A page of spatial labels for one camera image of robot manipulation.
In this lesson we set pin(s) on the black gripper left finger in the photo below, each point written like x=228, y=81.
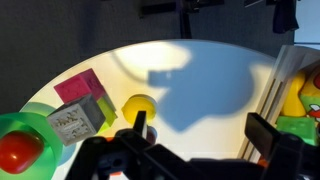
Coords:
x=140, y=125

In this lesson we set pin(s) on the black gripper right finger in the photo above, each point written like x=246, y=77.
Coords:
x=261, y=134

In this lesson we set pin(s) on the grey cube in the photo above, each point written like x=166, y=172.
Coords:
x=76, y=120

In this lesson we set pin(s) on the lime yellow cube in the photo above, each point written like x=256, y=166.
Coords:
x=108, y=111

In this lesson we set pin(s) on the yellow banana in tray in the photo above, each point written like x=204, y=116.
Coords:
x=292, y=105

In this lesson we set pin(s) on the green cube in tray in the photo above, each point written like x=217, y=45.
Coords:
x=302, y=127

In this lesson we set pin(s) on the red yellow green soft cube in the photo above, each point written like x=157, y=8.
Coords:
x=310, y=95

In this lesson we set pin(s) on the magenta cube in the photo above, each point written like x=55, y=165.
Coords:
x=80, y=85

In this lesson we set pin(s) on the wooden tray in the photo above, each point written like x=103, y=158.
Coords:
x=290, y=61

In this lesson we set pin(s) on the dark purple plum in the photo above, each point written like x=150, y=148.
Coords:
x=151, y=135

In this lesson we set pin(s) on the yellow lemon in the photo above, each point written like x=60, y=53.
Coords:
x=136, y=103

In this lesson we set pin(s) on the green translucent bowl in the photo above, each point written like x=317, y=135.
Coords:
x=32, y=118

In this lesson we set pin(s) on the red tomato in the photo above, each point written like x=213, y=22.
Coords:
x=19, y=150

